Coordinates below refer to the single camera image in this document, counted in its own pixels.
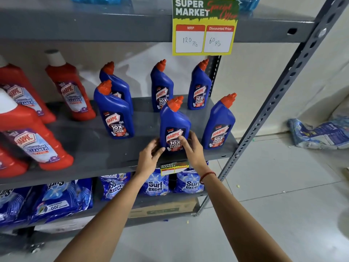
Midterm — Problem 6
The person's right hand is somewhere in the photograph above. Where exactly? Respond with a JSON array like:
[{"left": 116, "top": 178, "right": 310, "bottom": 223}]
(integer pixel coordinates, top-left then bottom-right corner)
[{"left": 178, "top": 130, "right": 210, "bottom": 176}]

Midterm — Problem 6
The person's left hand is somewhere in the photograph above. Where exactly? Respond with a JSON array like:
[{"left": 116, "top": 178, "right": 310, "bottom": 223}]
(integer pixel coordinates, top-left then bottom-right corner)
[{"left": 135, "top": 138, "right": 166, "bottom": 179}]

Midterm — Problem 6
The blue toilet cleaner bottle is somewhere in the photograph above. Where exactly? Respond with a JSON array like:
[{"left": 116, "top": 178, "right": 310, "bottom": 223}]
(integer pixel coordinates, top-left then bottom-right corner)
[{"left": 160, "top": 96, "right": 191, "bottom": 152}]

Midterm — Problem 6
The person's left forearm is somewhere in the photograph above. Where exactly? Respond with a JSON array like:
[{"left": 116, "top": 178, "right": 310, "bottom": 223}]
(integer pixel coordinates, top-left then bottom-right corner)
[{"left": 55, "top": 172, "right": 150, "bottom": 262}]

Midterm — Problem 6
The person's right forearm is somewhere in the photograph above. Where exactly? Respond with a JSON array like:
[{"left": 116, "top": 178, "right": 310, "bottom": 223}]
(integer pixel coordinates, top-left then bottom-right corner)
[{"left": 200, "top": 167, "right": 293, "bottom": 262}]

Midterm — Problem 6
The small shelf price label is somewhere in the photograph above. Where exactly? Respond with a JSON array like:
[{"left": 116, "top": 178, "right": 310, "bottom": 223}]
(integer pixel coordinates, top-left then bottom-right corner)
[{"left": 160, "top": 161, "right": 190, "bottom": 176}]

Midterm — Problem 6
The blue detergent packet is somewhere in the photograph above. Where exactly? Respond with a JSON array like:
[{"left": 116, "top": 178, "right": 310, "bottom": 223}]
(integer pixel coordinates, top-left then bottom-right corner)
[
  {"left": 140, "top": 168, "right": 170, "bottom": 196},
  {"left": 30, "top": 178, "right": 93, "bottom": 223},
  {"left": 0, "top": 188, "right": 31, "bottom": 225},
  {"left": 99, "top": 173, "right": 131, "bottom": 201},
  {"left": 173, "top": 161, "right": 209, "bottom": 194}
]

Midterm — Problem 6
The brown cardboard box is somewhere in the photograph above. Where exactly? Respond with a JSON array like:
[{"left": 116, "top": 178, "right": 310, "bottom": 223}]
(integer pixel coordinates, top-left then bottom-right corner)
[{"left": 128, "top": 198, "right": 198, "bottom": 219}]

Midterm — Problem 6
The group of blue bottles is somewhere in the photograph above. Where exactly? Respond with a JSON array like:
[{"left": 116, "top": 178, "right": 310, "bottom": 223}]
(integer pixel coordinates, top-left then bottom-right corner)
[{"left": 94, "top": 59, "right": 237, "bottom": 149}]

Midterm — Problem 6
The grey metal shelf rack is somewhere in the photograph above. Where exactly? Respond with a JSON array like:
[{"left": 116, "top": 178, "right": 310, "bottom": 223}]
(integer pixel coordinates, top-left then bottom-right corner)
[{"left": 0, "top": 0, "right": 349, "bottom": 254}]

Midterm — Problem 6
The red bathroom cleaner bottle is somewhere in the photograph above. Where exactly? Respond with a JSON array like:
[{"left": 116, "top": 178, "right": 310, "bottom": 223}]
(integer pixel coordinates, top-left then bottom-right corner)
[
  {"left": 45, "top": 49, "right": 97, "bottom": 122},
  {"left": 0, "top": 88, "right": 74, "bottom": 171},
  {"left": 0, "top": 146, "right": 29, "bottom": 178},
  {"left": 0, "top": 55, "right": 57, "bottom": 124}
]

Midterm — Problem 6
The yellow and green price sign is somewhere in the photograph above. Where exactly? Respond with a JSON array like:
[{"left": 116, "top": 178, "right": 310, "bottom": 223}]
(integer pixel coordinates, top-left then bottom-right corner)
[{"left": 172, "top": 0, "right": 240, "bottom": 56}]

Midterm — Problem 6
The blue and white plastic bag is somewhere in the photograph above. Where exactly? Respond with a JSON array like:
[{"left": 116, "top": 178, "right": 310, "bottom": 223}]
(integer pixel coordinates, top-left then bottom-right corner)
[{"left": 287, "top": 115, "right": 349, "bottom": 150}]

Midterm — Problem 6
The shelf caster wheel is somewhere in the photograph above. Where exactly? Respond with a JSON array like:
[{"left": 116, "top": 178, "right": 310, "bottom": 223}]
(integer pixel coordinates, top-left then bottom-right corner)
[{"left": 27, "top": 242, "right": 46, "bottom": 254}]

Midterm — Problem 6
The red thread bracelet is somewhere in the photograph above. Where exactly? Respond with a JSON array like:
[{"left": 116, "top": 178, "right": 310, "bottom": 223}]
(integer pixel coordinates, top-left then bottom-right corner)
[{"left": 200, "top": 171, "right": 216, "bottom": 185}]

